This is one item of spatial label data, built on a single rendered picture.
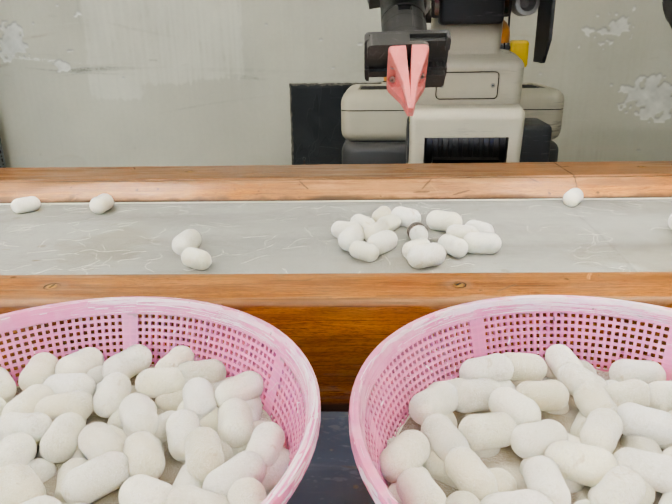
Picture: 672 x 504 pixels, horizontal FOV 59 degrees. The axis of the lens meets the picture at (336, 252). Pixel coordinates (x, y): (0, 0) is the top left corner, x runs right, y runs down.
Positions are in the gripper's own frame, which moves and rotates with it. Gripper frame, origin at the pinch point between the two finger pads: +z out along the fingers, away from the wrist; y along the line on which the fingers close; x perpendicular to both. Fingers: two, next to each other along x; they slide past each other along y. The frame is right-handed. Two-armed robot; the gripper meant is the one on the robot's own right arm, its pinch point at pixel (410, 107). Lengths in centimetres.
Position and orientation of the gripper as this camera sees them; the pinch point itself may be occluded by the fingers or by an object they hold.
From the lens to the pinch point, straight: 70.7
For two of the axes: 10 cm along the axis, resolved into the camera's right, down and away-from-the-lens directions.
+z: -0.1, 8.6, -5.1
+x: 0.4, 5.1, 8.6
